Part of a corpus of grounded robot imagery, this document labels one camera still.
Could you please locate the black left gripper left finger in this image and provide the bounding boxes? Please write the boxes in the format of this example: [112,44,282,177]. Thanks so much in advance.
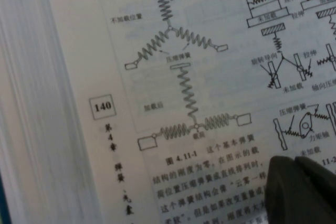
[263,155,324,224]

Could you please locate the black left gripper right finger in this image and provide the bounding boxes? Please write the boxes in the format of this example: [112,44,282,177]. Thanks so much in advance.
[295,156,336,224]

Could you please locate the technical book blue cover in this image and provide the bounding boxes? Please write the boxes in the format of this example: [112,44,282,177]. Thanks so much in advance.
[0,0,336,224]

